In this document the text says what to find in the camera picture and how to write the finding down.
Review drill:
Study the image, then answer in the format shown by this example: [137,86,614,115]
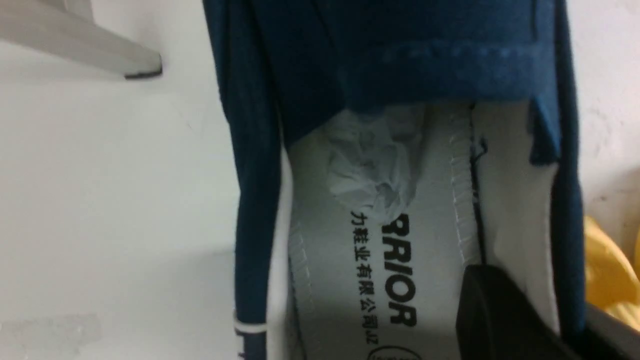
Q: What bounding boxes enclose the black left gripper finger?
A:
[455,264,586,360]

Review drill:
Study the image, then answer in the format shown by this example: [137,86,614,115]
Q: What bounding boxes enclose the navy slip-on shoe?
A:
[203,0,586,360]

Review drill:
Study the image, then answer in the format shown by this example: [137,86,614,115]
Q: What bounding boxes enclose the stainless steel shoe rack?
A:
[0,0,163,80]

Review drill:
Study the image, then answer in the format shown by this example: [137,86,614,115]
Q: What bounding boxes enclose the yellow slide sandal left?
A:
[583,216,640,331]

